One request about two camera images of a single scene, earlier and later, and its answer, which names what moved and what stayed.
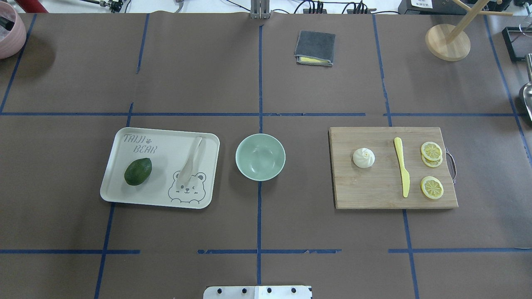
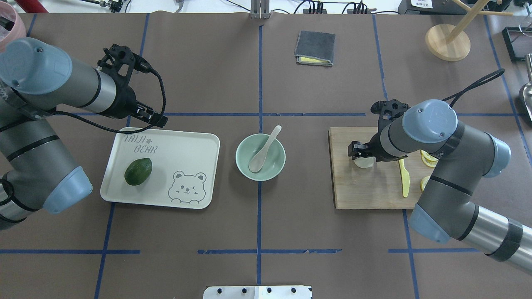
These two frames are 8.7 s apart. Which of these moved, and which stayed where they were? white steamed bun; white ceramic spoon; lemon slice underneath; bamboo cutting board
Moved: white ceramic spoon
Stayed: white steamed bun; bamboo cutting board; lemon slice underneath
